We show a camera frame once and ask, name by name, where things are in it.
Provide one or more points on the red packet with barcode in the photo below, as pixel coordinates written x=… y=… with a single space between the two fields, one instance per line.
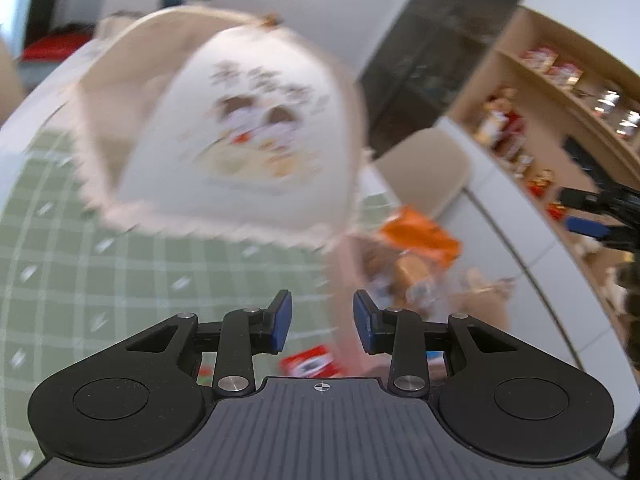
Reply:
x=312 y=362

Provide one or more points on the white sideboard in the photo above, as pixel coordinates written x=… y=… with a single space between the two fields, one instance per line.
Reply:
x=500 y=205

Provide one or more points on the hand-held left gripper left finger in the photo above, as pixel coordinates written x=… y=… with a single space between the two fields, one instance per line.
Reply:
x=282 y=322

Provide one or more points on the wooden wall shelf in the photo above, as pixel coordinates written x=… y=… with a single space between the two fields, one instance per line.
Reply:
x=550 y=110

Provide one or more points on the green checkered tablecloth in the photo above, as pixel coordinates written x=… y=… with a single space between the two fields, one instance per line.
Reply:
x=125 y=270

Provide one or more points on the red printed packet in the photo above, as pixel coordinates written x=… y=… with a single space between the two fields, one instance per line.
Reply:
x=566 y=76
x=540 y=59

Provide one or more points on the long bread packet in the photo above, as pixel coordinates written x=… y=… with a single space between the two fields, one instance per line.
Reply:
x=412 y=277

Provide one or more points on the clear glass jar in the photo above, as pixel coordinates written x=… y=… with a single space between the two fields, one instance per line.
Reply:
x=607 y=102
x=629 y=124

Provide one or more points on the cartoon print mesh food cover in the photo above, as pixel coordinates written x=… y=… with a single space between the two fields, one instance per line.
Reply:
x=240 y=110

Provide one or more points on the beige chair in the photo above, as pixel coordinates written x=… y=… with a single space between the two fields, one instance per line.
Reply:
x=430 y=170

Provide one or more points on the orange snack bag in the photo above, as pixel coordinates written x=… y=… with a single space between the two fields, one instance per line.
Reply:
x=425 y=235

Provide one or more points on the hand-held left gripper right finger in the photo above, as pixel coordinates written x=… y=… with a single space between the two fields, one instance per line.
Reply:
x=364 y=324

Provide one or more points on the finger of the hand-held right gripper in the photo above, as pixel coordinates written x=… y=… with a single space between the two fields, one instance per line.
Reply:
x=590 y=226
x=605 y=201

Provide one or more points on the dark glass cabinet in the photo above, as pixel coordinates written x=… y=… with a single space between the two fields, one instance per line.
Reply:
x=440 y=40

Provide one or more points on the pink cardboard box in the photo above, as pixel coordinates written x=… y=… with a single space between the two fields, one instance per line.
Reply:
x=345 y=285

